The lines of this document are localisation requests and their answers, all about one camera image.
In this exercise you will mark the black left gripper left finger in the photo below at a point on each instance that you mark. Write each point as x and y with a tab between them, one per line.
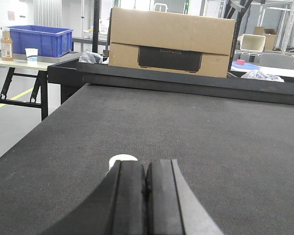
115	207

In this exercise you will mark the blue tray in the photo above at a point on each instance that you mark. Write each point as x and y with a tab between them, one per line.
247	66

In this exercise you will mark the clear plastic bag right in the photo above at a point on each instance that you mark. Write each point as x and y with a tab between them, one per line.
259	75

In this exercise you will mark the white valve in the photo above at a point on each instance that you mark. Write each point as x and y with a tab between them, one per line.
120	157

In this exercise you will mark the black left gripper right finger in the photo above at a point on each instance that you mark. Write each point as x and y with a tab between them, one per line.
172	207

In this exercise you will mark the beige open bin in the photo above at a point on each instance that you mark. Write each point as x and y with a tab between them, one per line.
251	42

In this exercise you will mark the grey chair back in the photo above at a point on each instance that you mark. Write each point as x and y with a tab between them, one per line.
275	60

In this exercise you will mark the blue plastic crate on table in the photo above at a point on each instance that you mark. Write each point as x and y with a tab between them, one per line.
49	41

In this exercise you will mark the pink tape roll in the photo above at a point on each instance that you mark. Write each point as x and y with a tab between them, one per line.
240	62

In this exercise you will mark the brown cardboard box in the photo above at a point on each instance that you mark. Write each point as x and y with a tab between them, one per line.
170	42

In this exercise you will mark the black conveyor frame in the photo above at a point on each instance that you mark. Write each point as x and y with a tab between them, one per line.
233	86

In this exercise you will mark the amber drink bottle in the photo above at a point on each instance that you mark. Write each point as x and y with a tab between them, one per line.
6	45

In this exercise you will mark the clear plastic bag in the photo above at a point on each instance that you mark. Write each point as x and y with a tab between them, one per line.
259	75
91	57

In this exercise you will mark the small cardboard box background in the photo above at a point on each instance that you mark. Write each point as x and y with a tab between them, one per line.
269	33

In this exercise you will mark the folding table with black legs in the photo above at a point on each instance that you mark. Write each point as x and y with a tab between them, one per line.
19	73

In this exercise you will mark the white paper cup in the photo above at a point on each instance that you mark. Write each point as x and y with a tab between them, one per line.
31	55

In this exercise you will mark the clear plastic bag left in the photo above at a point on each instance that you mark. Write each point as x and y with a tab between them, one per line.
91	57

